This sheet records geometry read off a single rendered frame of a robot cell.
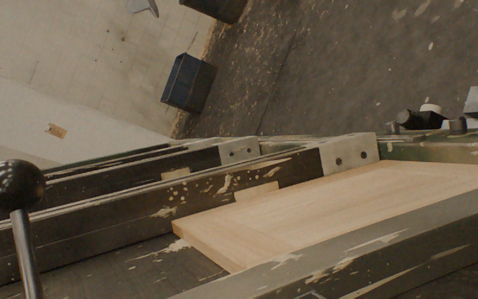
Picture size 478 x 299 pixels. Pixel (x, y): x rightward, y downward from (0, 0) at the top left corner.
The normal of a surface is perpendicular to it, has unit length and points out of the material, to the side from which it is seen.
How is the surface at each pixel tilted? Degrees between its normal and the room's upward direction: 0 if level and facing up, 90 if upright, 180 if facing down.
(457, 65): 0
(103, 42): 90
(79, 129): 90
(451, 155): 32
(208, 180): 90
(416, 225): 58
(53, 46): 90
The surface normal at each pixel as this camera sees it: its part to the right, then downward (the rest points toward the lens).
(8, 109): 0.36, 0.15
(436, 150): -0.89, 0.22
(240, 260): -0.18, -0.98
